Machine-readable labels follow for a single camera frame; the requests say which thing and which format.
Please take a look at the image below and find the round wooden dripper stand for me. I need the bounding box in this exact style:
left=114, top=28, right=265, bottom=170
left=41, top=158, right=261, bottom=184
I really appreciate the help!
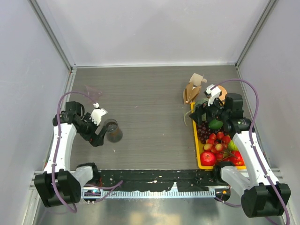
left=217, top=85, right=227, bottom=103

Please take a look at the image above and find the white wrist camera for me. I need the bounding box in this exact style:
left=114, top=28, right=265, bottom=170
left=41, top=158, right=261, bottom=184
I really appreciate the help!
left=90, top=103, right=108, bottom=126
left=204, top=84, right=221, bottom=106

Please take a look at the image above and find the red grape bunch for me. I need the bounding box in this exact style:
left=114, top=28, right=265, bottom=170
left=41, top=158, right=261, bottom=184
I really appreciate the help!
left=196, top=122, right=214, bottom=144

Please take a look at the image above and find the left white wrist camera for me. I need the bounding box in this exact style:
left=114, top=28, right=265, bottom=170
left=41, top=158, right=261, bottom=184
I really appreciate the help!
left=90, top=103, right=108, bottom=126

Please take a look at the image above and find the glass coffee carafe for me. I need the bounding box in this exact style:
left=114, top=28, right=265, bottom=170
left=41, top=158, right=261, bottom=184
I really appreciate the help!
left=104, top=119, right=123, bottom=143

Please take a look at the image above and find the white slotted cable duct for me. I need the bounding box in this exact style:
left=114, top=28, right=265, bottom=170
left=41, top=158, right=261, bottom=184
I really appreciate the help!
left=82, top=188, right=216, bottom=199

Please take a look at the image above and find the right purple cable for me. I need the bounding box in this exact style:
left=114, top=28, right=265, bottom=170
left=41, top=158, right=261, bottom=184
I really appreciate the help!
left=210, top=78, right=291, bottom=225

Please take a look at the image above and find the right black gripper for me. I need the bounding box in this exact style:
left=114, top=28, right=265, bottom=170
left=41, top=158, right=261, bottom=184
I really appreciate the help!
left=190, top=94, right=230, bottom=125

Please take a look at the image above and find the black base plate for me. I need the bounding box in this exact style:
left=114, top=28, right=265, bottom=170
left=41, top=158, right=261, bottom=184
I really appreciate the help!
left=99, top=169, right=228, bottom=192

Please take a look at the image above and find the green netted melon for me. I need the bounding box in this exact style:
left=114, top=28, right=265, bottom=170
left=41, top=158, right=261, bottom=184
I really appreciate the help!
left=195, top=98, right=209, bottom=108

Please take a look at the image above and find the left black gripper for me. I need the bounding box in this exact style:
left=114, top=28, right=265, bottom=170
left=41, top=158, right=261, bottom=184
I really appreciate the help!
left=78, top=112, right=107, bottom=146

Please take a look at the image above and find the light green apple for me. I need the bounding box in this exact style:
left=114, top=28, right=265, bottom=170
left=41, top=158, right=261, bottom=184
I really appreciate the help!
left=227, top=140, right=239, bottom=151

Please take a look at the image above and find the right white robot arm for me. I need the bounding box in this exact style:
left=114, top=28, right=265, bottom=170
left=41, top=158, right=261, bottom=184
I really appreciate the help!
left=190, top=93, right=291, bottom=218

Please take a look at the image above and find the yellow plastic fruit tray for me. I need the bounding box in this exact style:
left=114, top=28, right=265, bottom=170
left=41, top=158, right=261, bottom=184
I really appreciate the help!
left=190, top=101, right=247, bottom=170

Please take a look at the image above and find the red apple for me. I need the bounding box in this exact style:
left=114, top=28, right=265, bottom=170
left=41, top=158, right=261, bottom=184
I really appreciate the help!
left=200, top=151, right=217, bottom=166
left=229, top=151, right=245, bottom=166

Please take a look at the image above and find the dark green lime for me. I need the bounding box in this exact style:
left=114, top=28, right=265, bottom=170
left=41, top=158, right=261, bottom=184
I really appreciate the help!
left=208, top=119, right=223, bottom=130

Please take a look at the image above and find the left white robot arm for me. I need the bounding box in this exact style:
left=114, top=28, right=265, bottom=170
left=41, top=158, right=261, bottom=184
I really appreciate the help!
left=34, top=101, right=108, bottom=208

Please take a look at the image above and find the coffee filter paper pack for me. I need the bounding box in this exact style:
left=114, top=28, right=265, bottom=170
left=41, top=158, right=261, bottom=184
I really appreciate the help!
left=183, top=73, right=207, bottom=104

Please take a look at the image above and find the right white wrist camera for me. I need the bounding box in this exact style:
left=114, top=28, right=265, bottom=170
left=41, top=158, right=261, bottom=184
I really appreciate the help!
left=204, top=84, right=221, bottom=106

